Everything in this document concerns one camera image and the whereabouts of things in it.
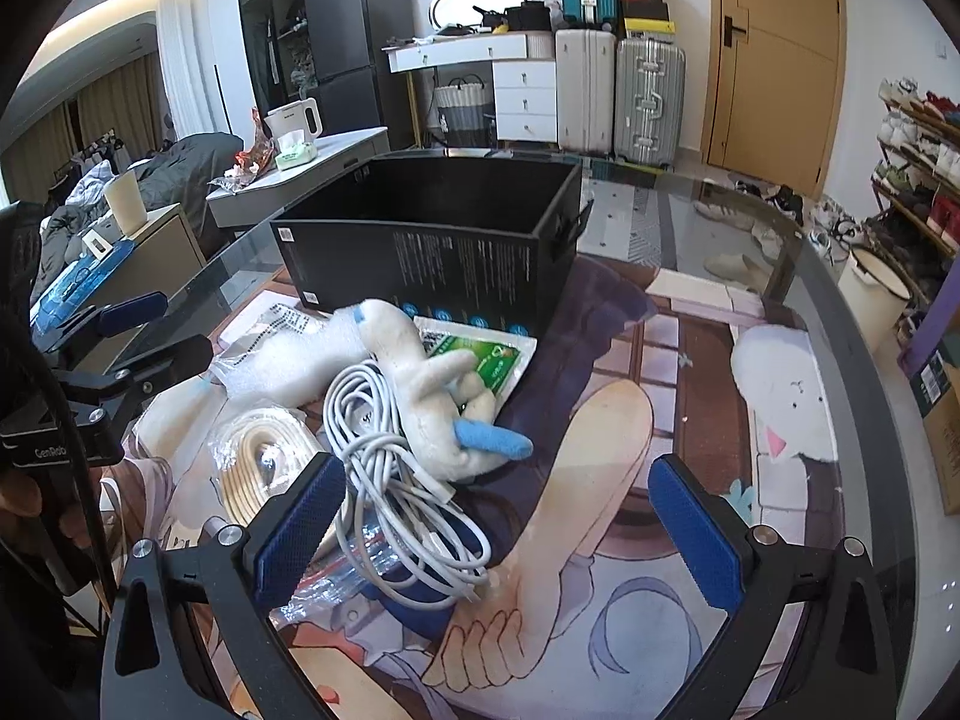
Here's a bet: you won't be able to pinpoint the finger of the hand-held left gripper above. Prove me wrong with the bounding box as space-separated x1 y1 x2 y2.
56 334 215 430
30 291 170 355

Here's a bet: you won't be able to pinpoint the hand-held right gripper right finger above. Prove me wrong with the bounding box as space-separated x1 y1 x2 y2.
646 454 899 720

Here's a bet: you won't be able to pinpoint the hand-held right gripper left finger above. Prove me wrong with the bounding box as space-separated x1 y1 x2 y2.
100 452 350 720

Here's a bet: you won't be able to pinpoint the clear plastic packet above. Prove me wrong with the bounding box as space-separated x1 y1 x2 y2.
270 540 488 631

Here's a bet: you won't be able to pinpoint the white printed paper packet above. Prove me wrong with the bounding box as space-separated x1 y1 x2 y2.
217 291 331 355

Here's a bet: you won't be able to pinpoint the bagged cream strap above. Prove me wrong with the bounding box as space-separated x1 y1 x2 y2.
206 405 331 533

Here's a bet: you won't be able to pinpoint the bubble wrap bag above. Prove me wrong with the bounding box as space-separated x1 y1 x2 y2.
210 307 376 421

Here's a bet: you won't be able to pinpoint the white cable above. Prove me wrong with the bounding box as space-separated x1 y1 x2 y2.
322 360 492 605

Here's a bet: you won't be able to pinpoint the white blue plush toy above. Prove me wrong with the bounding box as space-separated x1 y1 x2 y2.
341 300 535 485

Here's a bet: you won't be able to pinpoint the green white packet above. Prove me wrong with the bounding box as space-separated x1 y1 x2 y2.
412 315 539 421

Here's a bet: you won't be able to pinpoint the black cardboard box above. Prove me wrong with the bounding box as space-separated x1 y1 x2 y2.
268 152 595 338

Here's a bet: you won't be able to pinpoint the person's left hand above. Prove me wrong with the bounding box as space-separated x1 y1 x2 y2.
0 465 87 552

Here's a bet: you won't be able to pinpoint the blue packet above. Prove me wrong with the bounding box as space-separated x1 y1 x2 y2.
34 240 136 331

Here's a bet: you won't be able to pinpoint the beige cabinet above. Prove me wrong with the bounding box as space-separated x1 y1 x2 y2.
30 204 207 316

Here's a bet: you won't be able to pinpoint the beige cup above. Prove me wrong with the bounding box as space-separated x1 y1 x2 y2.
103 169 151 235

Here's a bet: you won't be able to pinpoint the dark jacket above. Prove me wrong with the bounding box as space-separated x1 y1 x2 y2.
127 131 245 241

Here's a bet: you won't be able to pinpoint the printed desk mat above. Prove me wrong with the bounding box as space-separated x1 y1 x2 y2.
97 247 841 720

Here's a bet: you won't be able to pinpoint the red snack bag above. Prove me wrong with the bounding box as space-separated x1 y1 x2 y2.
232 109 278 175

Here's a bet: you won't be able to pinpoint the beige curtain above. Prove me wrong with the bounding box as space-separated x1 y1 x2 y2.
15 64 170 166

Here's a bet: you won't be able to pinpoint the green tissue pack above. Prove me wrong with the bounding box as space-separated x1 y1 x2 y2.
274 131 316 170

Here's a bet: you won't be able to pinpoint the grey coffee table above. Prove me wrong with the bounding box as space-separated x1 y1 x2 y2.
206 127 391 230

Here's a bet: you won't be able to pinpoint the white electric kettle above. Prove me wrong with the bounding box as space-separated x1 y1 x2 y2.
264 97 325 147

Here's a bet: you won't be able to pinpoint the open cardboard box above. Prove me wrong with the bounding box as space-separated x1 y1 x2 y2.
907 345 960 518

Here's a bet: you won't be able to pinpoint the scattered loose shoes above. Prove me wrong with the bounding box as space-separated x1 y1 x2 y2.
694 172 852 287

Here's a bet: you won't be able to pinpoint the white enamel basin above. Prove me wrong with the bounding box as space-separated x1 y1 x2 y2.
836 247 916 353

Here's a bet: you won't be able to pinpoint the dark glass cabinet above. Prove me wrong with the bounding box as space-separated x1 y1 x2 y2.
235 0 308 110

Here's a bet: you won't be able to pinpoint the black refrigerator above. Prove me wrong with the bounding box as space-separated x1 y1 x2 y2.
304 0 415 151

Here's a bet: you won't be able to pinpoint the woven laundry basket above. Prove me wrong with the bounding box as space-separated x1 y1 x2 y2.
433 82 496 151

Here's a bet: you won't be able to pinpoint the wooden shoe rack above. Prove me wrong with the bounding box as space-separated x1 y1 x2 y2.
870 79 960 293

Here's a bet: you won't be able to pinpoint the white dressing table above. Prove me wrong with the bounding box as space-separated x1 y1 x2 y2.
382 31 560 145

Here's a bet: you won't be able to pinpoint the silver suitcase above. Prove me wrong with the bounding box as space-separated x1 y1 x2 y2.
613 37 687 170

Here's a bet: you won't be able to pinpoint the wooden door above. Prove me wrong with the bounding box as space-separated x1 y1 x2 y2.
705 0 845 192

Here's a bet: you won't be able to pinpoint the oval mirror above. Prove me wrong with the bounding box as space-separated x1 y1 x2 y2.
429 0 535 35

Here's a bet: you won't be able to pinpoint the white suitcase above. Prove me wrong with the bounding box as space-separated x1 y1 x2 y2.
555 28 617 158

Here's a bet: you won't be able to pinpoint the rows of racked shoes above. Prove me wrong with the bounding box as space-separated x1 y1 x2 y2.
874 76 960 256

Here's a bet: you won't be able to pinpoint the black bag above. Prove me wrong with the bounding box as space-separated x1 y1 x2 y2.
504 4 552 35

